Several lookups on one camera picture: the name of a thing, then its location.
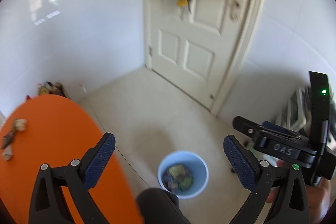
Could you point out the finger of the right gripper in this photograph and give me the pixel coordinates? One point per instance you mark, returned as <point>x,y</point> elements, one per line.
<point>266,139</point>
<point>278,129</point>

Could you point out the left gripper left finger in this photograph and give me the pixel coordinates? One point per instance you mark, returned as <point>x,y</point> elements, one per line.
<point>48,204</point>

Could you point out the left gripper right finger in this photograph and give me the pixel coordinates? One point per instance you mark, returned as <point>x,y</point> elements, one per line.
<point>290,204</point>

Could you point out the green snack wrapper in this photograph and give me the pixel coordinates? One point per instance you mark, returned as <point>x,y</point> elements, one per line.
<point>185,183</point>

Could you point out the yellow soup packet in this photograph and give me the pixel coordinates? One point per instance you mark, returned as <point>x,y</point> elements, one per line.
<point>177,171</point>

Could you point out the light blue trash bin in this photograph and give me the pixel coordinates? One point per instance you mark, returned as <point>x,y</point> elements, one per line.
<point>194,165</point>

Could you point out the right hand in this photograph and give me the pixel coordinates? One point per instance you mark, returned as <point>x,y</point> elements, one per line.
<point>318,199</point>

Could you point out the white metal rack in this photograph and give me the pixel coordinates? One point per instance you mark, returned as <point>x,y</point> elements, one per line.
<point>295,115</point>

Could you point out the small white wrapper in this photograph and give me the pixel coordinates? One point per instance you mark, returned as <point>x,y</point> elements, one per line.
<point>7,153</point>

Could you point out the orange round table cover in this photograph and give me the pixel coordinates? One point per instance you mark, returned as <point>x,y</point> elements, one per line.
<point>57,131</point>

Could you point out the crumpled white tissue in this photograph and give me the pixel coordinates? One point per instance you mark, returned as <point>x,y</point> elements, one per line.
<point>19,125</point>

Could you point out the white panel door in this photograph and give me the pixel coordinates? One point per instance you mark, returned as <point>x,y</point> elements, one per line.
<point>200,51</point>

